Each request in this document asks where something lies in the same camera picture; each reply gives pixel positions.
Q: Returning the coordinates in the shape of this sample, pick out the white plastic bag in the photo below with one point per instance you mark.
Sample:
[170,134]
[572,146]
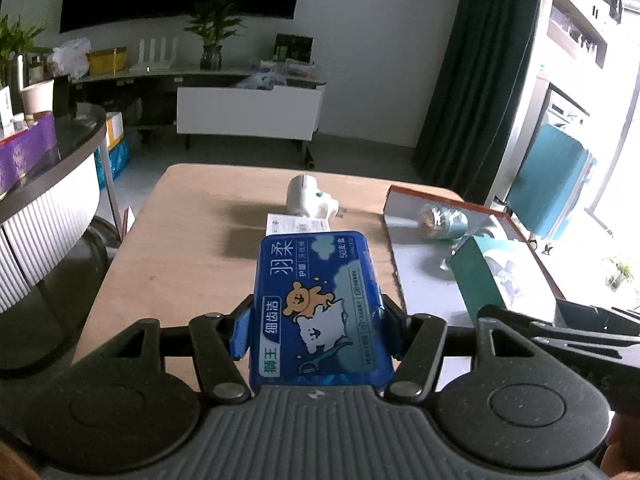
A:
[70,57]

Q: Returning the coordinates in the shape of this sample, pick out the pile of clear plastic packets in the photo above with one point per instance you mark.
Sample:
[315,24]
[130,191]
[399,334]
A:
[272,77]

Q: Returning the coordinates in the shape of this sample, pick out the purple patterned box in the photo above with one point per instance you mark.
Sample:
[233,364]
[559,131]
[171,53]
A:
[25,152]

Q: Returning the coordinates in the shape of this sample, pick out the white router with antennas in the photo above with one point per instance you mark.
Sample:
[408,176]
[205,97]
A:
[152,57]

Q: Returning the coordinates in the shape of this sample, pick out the white wall shelf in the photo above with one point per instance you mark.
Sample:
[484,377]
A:
[575,25]

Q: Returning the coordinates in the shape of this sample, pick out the white and yellow cardboard box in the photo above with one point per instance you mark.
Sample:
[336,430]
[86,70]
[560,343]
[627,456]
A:
[114,127]

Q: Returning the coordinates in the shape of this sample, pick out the plant in dark glass vase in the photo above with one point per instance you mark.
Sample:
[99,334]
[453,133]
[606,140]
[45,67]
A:
[212,35]

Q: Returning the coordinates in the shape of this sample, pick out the dark chair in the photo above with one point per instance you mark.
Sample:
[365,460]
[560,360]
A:
[60,310]

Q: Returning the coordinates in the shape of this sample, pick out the dark green box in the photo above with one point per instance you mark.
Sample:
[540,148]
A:
[293,47]

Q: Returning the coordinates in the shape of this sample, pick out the teal suitcase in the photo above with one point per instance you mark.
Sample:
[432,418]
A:
[550,180]

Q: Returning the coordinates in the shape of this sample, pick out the white printed leaflet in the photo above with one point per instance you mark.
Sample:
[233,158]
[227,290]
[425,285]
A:
[290,224]

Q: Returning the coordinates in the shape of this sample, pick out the small green plant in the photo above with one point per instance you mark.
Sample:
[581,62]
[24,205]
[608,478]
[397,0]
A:
[620,272]

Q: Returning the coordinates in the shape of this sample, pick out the dark green curtain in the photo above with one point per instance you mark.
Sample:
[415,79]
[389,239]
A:
[470,85]

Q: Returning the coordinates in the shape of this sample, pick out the blue plastic floss box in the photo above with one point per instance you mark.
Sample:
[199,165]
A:
[320,280]

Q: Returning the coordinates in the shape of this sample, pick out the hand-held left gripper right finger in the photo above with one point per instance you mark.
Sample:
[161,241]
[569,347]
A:
[392,332]

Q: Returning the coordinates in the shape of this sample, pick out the grey cardboard tray orange rim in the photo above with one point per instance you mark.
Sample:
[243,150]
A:
[425,280]

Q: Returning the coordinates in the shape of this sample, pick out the low white TV cabinet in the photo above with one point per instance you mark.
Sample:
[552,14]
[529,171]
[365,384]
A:
[245,110]

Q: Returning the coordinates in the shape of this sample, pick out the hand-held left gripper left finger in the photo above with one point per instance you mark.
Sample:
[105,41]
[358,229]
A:
[241,330]

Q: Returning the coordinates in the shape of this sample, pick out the potted plant in white pot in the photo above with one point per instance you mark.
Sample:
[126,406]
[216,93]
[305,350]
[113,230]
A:
[37,97]

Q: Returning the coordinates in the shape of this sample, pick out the curved counter with ribbed front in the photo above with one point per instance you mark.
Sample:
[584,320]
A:
[45,220]

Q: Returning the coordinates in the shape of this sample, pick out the blue plastic packages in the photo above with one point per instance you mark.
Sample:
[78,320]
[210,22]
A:
[117,160]

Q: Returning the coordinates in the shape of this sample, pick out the teal and white carton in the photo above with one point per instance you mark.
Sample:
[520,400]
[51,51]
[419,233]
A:
[480,280]

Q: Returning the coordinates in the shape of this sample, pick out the white power adapter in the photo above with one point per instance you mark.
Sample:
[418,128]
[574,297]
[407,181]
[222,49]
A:
[302,195]

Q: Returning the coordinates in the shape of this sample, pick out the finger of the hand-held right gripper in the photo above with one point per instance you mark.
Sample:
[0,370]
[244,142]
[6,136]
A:
[600,317]
[590,345]

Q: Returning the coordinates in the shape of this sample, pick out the white appliance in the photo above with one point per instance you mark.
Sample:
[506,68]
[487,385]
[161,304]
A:
[565,107]

